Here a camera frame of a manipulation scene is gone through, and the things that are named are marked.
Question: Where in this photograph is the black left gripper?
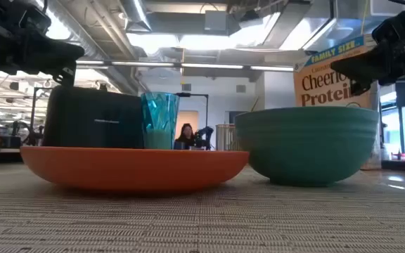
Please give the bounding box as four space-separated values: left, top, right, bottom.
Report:
0 19 86 87

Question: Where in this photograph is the Cheerios cereal box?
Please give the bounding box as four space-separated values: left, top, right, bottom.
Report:
292 34 383 171

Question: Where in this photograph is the teal bowl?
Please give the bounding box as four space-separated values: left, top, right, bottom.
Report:
235 106 380 187

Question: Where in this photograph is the blue faceted tumbler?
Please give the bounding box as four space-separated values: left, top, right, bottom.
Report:
140 91 181 150

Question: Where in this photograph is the orange plate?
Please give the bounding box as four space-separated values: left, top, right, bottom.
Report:
20 145 250 194

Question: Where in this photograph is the black toaster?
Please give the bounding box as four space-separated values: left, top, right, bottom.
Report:
42 85 144 148

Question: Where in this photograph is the orange door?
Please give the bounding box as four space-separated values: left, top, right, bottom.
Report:
176 110 199 141

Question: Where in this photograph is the person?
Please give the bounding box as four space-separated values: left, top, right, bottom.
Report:
173 122 198 150

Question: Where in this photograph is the suspended linear ceiling light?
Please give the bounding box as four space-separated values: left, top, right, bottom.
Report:
75 59 295 72

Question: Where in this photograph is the beige slatted rack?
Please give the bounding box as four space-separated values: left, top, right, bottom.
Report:
215 123 240 151

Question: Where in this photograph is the grey ceiling box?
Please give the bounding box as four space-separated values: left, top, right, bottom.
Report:
204 10 230 33

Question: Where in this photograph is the grey woven placemat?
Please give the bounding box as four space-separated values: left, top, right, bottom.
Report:
0 163 405 253

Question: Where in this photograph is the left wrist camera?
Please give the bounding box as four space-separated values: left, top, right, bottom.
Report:
15 4 52 34

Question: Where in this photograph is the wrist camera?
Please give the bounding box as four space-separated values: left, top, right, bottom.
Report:
15 4 52 34
371 10 405 47

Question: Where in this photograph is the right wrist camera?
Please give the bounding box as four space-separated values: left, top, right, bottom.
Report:
371 10 405 47

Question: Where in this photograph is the large silver spiral duct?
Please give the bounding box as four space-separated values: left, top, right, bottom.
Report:
46 0 142 96

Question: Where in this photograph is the small silver duct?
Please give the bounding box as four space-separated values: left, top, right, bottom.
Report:
120 0 153 33

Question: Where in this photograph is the thin black stand frame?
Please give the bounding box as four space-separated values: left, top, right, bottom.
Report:
175 92 210 119

